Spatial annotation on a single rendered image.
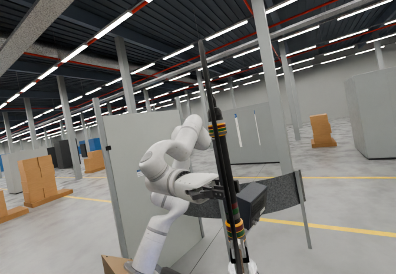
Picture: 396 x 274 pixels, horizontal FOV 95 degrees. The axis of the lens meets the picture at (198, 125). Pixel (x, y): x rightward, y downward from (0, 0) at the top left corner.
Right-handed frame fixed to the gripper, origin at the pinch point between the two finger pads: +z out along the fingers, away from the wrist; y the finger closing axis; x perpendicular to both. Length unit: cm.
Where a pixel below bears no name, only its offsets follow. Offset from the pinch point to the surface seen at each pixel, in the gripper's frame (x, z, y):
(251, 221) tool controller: -47, -32, -60
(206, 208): -89, -133, -126
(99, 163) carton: -111, -1204, -355
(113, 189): -35, -178, -38
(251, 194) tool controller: -33, -32, -65
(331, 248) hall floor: -156, -23, -209
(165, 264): -148, -179, -82
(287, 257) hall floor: -156, -62, -173
